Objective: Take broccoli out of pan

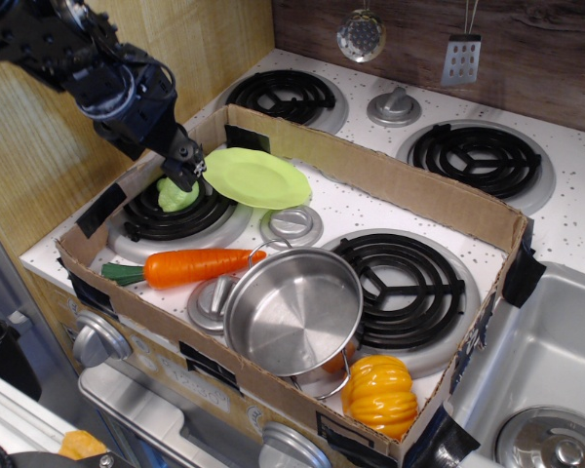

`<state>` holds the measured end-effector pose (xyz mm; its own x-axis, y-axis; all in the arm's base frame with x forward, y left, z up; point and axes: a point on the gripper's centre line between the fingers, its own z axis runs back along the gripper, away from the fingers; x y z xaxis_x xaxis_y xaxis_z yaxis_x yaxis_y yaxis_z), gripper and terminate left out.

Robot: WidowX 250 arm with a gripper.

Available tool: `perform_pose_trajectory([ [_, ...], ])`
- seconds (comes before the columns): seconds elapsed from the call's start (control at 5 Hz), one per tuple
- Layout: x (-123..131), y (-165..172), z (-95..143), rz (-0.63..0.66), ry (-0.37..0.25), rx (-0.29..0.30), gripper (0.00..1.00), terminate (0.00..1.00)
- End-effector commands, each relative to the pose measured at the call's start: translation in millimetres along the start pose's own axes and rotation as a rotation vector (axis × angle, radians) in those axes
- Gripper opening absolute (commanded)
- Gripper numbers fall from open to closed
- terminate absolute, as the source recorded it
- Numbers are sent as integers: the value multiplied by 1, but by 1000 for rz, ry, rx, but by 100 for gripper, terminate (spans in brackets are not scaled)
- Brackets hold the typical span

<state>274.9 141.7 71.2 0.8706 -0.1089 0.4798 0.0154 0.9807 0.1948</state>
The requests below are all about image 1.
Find silver sink basin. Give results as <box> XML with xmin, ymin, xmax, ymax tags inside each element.
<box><xmin>448</xmin><ymin>263</ymin><xmax>585</xmax><ymax>467</ymax></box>

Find brown cardboard fence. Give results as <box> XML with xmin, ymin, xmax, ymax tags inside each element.
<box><xmin>57</xmin><ymin>105</ymin><xmax>532</xmax><ymax>467</ymax></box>

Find black device left edge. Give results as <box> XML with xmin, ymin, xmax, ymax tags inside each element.
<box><xmin>0</xmin><ymin>321</ymin><xmax>42</xmax><ymax>402</ymax></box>

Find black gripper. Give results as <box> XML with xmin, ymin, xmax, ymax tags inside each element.
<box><xmin>94</xmin><ymin>97</ymin><xmax>206</xmax><ymax>192</ymax></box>

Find silver stovetop knob front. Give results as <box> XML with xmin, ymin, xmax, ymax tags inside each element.
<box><xmin>187</xmin><ymin>275</ymin><xmax>239</xmax><ymax>335</ymax></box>

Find green toy broccoli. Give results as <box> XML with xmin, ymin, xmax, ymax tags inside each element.
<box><xmin>156</xmin><ymin>177</ymin><xmax>200</xmax><ymax>213</ymax></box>

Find silver oven door handle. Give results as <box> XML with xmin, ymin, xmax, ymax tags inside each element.
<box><xmin>78</xmin><ymin>364</ymin><xmax>230</xmax><ymax>467</ymax></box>

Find back right black burner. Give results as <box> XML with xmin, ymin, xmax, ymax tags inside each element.
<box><xmin>396</xmin><ymin>119</ymin><xmax>556</xmax><ymax>215</ymax></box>

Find back left black burner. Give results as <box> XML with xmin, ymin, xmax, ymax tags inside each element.
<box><xmin>216</xmin><ymin>69</ymin><xmax>349</xmax><ymax>135</ymax></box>

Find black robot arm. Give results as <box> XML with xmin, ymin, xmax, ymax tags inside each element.
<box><xmin>0</xmin><ymin>1</ymin><xmax>206</xmax><ymax>192</ymax></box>

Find silver stovetop knob back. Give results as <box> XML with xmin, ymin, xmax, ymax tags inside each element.
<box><xmin>367</xmin><ymin>87</ymin><xmax>422</xmax><ymax>128</ymax></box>

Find orange object bottom left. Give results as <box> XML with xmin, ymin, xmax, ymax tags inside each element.
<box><xmin>58</xmin><ymin>430</ymin><xmax>107</xmax><ymax>460</ymax></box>

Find silver oven knob left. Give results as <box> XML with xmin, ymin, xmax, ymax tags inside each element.
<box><xmin>73</xmin><ymin>311</ymin><xmax>132</xmax><ymax>369</ymax></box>

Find stainless steel pan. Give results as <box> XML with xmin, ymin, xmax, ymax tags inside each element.
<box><xmin>223</xmin><ymin>247</ymin><xmax>363</xmax><ymax>401</ymax></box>

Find silver stovetop knob middle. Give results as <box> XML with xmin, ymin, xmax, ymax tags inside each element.
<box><xmin>259</xmin><ymin>206</ymin><xmax>324</xmax><ymax>251</ymax></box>

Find silver sink drain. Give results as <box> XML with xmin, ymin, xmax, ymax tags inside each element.
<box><xmin>493</xmin><ymin>407</ymin><xmax>585</xmax><ymax>467</ymax></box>

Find front right black burner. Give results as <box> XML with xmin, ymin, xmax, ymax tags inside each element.
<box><xmin>324</xmin><ymin>229</ymin><xmax>482</xmax><ymax>378</ymax></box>

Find orange toy carrot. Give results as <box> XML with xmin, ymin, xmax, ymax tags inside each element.
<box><xmin>100</xmin><ymin>249</ymin><xmax>267</xmax><ymax>290</ymax></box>

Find silver stovetop knob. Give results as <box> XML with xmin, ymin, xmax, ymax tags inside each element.
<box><xmin>187</xmin><ymin>275</ymin><xmax>239</xmax><ymax>335</ymax></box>
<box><xmin>259</xmin><ymin>206</ymin><xmax>324</xmax><ymax>251</ymax></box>
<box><xmin>367</xmin><ymin>87</ymin><xmax>422</xmax><ymax>128</ymax></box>

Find hanging silver skimmer ladle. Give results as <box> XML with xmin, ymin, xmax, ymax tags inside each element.
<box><xmin>336</xmin><ymin>1</ymin><xmax>387</xmax><ymax>63</ymax></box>

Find light green plastic plate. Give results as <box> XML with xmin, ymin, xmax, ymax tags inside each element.
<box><xmin>204</xmin><ymin>147</ymin><xmax>312</xmax><ymax>210</ymax></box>

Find hanging silver slotted spatula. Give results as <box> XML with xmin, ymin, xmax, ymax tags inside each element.
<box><xmin>441</xmin><ymin>1</ymin><xmax>482</xmax><ymax>87</ymax></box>

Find silver oven knob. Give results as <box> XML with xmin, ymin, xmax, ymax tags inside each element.
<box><xmin>73</xmin><ymin>311</ymin><xmax>132</xmax><ymax>369</ymax></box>
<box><xmin>258</xmin><ymin>421</ymin><xmax>332</xmax><ymax>468</ymax></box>

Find orange toy pumpkin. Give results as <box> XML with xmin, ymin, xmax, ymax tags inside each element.
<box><xmin>340</xmin><ymin>355</ymin><xmax>418</xmax><ymax>441</ymax></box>

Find silver oven knob right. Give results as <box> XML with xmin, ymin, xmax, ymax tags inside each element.
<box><xmin>258</xmin><ymin>421</ymin><xmax>332</xmax><ymax>468</ymax></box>

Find small orange toy under pan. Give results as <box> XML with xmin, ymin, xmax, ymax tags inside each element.
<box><xmin>321</xmin><ymin>342</ymin><xmax>357</xmax><ymax>373</ymax></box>

